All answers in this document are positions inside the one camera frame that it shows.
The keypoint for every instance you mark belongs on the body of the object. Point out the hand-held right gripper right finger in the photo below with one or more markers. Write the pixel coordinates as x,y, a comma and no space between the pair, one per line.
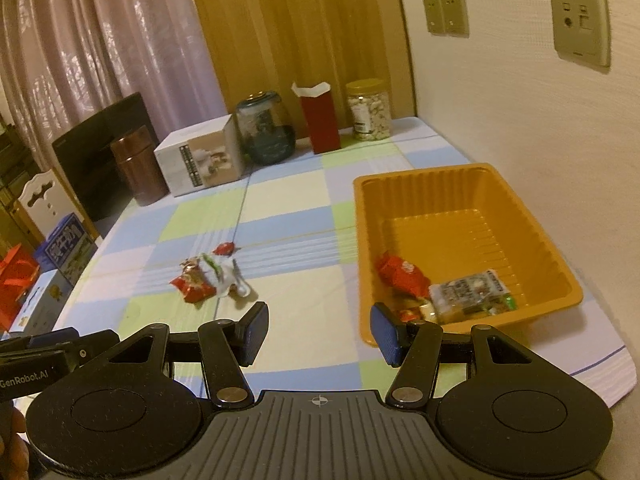
382,330

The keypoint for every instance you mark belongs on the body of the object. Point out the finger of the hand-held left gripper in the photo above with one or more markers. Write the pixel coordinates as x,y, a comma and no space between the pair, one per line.
52,336
92,345

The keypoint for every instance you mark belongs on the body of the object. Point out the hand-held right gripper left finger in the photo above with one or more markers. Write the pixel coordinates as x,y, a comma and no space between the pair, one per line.
257,330

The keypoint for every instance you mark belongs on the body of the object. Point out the large red snack packet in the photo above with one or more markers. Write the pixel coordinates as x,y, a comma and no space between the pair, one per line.
402,275

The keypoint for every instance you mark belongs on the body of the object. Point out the grey printed snack packet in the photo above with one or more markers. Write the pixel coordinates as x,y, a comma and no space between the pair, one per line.
470,295

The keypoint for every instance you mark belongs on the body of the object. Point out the orange plastic tray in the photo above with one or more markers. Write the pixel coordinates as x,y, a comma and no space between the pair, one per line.
460,220

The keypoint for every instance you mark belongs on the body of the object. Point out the person's left hand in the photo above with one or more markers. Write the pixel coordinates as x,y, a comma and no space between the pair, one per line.
11,430

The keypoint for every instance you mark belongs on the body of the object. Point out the white blue cardboard box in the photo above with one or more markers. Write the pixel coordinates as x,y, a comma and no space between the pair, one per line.
45,300

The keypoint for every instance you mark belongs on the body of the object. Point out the red gift bag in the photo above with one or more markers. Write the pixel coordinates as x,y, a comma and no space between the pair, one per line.
15,285

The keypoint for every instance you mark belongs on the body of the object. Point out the white green snack packet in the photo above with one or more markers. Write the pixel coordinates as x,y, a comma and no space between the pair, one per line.
218,272

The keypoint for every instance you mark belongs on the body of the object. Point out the red patterned snack packet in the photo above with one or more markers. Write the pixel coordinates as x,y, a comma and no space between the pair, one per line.
192,288

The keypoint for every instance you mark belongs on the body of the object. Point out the checked pastel tablecloth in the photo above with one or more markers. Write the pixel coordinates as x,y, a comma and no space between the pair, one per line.
300,260

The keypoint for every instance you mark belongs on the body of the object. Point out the blue printed carton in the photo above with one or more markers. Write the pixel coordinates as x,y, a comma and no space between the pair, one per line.
65,250

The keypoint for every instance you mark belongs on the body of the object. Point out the small red wrapped candy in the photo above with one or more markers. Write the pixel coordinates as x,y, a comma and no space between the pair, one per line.
225,248

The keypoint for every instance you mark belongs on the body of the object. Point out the gold brown wrapped candy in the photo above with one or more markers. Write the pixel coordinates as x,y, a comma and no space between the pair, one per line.
190,266

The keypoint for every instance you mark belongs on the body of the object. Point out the white carved chair back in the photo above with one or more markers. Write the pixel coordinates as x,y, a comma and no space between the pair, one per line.
45,205

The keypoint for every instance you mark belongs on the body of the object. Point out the black monitor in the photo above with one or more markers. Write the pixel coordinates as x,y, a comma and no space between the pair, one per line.
85,165

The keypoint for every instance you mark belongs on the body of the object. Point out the white printed cardboard box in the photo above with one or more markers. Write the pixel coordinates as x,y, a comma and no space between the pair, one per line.
200,155

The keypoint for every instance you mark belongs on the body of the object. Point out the brown cylindrical canister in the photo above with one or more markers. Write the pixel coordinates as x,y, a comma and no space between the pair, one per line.
137,165

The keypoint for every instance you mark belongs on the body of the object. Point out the blue tinted glass jar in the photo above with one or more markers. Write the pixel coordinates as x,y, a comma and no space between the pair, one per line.
265,130

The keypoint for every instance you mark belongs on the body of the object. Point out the dark red paper bag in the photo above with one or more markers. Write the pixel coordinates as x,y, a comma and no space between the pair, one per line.
320,120

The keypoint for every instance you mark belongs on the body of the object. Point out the yellow lid nut jar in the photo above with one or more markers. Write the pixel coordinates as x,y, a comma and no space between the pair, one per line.
369,110

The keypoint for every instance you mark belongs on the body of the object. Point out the pink sheer curtain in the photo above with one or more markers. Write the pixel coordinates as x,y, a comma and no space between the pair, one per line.
100,35

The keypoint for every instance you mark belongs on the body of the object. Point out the yellow curtain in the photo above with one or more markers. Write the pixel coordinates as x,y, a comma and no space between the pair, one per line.
300,25

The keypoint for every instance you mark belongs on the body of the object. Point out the beige wall switch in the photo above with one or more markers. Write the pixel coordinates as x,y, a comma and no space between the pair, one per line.
454,14
433,15

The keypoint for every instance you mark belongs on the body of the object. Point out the beige wall socket plate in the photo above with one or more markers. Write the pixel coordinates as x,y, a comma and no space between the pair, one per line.
580,25

